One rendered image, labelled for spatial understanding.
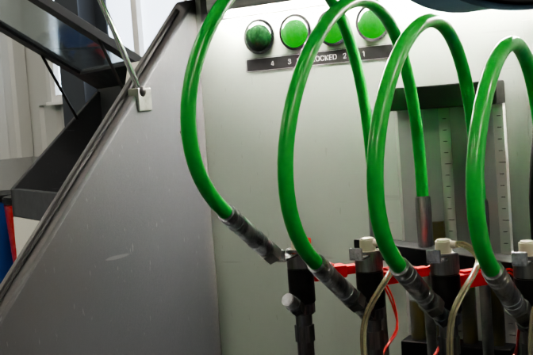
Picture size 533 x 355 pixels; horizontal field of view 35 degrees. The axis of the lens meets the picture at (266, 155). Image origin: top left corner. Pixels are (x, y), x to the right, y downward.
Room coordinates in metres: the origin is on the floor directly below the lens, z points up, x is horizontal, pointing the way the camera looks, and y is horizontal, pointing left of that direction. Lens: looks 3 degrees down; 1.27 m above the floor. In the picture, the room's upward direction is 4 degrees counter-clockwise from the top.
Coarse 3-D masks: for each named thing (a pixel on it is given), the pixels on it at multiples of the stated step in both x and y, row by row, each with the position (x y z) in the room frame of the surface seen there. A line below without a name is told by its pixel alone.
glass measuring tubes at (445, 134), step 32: (448, 96) 1.05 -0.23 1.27; (448, 128) 1.08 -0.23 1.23; (448, 160) 1.08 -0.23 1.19; (448, 192) 1.09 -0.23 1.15; (448, 224) 1.09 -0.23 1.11; (416, 320) 1.09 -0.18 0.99; (480, 320) 1.07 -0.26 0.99; (512, 320) 1.05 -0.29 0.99; (416, 352) 1.09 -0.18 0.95; (480, 352) 1.04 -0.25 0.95; (512, 352) 1.03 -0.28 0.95
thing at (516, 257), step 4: (512, 252) 0.75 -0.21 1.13; (516, 252) 0.75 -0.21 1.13; (520, 252) 0.74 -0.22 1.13; (524, 252) 0.74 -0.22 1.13; (512, 256) 0.75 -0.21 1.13; (516, 256) 0.75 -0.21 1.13; (520, 256) 0.74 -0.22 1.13; (524, 256) 0.74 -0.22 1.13; (512, 260) 0.75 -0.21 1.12; (516, 260) 0.75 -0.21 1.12; (520, 260) 0.74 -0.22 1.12; (524, 260) 0.74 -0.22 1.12; (528, 260) 0.76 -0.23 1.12; (532, 260) 0.76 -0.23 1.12; (512, 264) 0.75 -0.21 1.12; (516, 264) 0.75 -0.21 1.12; (520, 264) 0.74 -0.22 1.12; (524, 264) 0.74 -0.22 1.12; (528, 264) 0.74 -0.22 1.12
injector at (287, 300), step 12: (288, 252) 0.89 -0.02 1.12; (288, 264) 0.89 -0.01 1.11; (300, 264) 0.88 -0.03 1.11; (288, 276) 0.89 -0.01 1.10; (300, 276) 0.88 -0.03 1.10; (312, 276) 0.89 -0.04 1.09; (300, 288) 0.88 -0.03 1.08; (312, 288) 0.89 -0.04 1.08; (288, 300) 0.87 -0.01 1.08; (300, 300) 0.88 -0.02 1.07; (312, 300) 0.89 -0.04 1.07; (300, 312) 0.88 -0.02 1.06; (312, 312) 0.89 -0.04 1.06; (300, 324) 0.89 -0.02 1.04; (312, 324) 0.89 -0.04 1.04; (300, 336) 0.89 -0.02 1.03; (312, 336) 0.89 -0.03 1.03; (300, 348) 0.89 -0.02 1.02; (312, 348) 0.89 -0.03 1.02
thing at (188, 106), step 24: (336, 0) 0.99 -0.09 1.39; (216, 24) 0.78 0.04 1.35; (192, 48) 0.76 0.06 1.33; (192, 72) 0.75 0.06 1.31; (360, 72) 1.04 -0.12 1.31; (192, 96) 0.74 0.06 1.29; (360, 96) 1.05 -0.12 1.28; (192, 120) 0.74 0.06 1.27; (192, 144) 0.74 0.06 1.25; (192, 168) 0.75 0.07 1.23; (216, 192) 0.76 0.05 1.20
